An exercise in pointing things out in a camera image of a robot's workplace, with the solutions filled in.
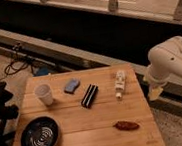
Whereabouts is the dark patterned bowl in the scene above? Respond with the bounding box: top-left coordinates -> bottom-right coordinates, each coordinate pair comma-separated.
20,116 -> 60,146

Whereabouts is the blue sponge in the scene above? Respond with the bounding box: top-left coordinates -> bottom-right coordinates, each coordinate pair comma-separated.
64,79 -> 80,94

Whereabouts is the brown dried food piece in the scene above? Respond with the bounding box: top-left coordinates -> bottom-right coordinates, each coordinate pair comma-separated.
114,121 -> 139,131

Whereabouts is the wooden board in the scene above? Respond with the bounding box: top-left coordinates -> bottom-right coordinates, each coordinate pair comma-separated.
13,64 -> 165,146

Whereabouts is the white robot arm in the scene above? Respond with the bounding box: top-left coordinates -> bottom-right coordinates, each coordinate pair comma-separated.
144,36 -> 182,101

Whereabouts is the blue object on floor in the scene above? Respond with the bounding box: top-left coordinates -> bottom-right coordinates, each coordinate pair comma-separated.
33,67 -> 49,77

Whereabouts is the white glue bottle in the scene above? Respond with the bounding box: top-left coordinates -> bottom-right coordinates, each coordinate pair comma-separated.
114,70 -> 126,100

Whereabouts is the black cable on floor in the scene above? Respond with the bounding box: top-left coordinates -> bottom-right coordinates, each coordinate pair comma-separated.
1,44 -> 35,77

